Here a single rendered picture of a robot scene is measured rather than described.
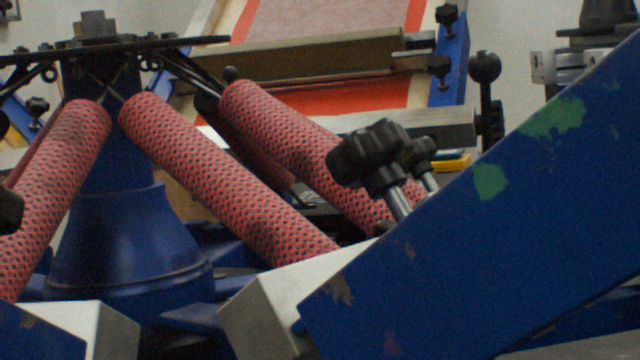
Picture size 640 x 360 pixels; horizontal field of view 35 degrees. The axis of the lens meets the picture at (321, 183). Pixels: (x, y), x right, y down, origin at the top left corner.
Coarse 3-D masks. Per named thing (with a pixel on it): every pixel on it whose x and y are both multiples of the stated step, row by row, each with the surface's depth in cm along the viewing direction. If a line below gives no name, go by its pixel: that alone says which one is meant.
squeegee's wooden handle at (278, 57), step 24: (216, 48) 188; (240, 48) 186; (264, 48) 184; (288, 48) 183; (312, 48) 182; (336, 48) 181; (360, 48) 180; (384, 48) 179; (216, 72) 189; (240, 72) 188; (264, 72) 187; (288, 72) 187; (312, 72) 186
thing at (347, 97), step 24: (336, 0) 213; (360, 0) 210; (384, 0) 208; (408, 0) 206; (336, 24) 205; (360, 24) 203; (384, 24) 201; (408, 24) 199; (312, 96) 187; (336, 96) 185; (360, 96) 184; (384, 96) 182
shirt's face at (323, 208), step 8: (408, 176) 243; (440, 176) 237; (448, 176) 236; (296, 184) 250; (304, 184) 249; (440, 184) 225; (296, 192) 236; (320, 208) 209; (328, 208) 208; (304, 216) 202; (312, 216) 201; (320, 216) 201; (328, 216) 201
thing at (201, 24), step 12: (204, 0) 219; (216, 0) 218; (456, 0) 195; (468, 0) 200; (204, 12) 215; (216, 12) 217; (192, 24) 212; (204, 24) 211; (192, 36) 208; (192, 48) 204; (180, 96) 196
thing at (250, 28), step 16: (256, 0) 221; (272, 0) 219; (288, 0) 218; (304, 0) 216; (320, 0) 214; (240, 16) 217; (256, 16) 215; (272, 16) 214; (288, 16) 212; (304, 16) 211; (320, 16) 209; (240, 32) 212; (256, 32) 210; (272, 32) 209; (288, 32) 207; (304, 32) 206; (320, 32) 204; (288, 96) 189
